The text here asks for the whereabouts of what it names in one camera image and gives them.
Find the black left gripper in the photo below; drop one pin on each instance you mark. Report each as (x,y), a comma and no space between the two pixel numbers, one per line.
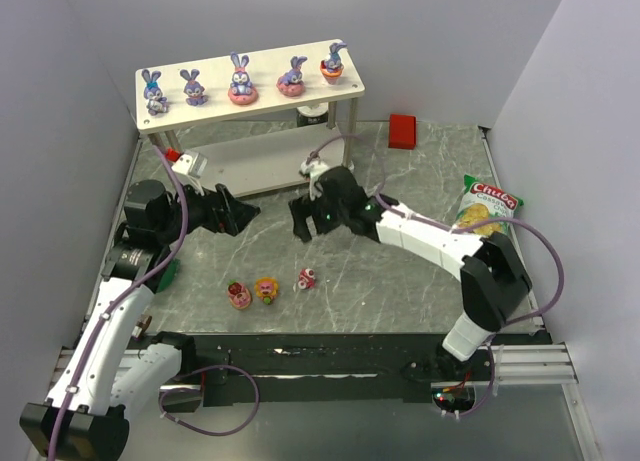
(220,214)

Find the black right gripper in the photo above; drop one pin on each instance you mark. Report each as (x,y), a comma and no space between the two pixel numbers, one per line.
(320,213)

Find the pink white roll cake toy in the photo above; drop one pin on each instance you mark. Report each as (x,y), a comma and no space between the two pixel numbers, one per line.
(306,279)

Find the purple bunny with red bow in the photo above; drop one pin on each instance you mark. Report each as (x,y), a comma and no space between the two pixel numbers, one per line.
(193,89)

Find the small purple bunny toy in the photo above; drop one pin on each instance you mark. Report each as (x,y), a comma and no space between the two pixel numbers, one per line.
(156,101)

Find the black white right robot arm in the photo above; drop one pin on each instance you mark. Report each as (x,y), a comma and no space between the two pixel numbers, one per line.
(492,277)

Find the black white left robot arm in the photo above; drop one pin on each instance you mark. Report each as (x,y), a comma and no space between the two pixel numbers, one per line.
(87,413)

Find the white two-tier wooden shelf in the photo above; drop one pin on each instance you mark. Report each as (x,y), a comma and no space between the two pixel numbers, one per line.
(267,162)

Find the black jar behind shelf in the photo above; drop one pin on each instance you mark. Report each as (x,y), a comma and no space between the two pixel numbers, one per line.
(312,114)

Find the orange sunflower toy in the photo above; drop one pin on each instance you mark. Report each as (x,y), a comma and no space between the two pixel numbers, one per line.
(266,289)

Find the pink strawberry bear toy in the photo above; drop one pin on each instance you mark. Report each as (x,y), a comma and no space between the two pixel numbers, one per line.
(239,295)

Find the chocolate donut on green plate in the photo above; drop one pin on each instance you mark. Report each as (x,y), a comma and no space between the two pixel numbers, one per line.
(163,280)

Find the red plastic block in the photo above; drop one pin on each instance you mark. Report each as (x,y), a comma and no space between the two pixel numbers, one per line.
(402,131)

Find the brown snack bar wrapper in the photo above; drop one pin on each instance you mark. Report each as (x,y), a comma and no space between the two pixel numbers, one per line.
(141,326)

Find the green chips bag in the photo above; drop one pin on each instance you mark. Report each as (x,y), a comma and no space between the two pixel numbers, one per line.
(482,201)

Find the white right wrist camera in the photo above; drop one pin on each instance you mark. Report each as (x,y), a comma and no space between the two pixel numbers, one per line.
(312,170)

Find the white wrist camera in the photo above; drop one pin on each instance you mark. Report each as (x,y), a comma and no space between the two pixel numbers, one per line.
(312,170)
(189,169)

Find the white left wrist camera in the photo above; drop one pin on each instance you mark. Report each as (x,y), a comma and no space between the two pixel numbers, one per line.
(189,169)

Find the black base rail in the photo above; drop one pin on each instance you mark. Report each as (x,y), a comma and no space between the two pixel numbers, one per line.
(243,368)

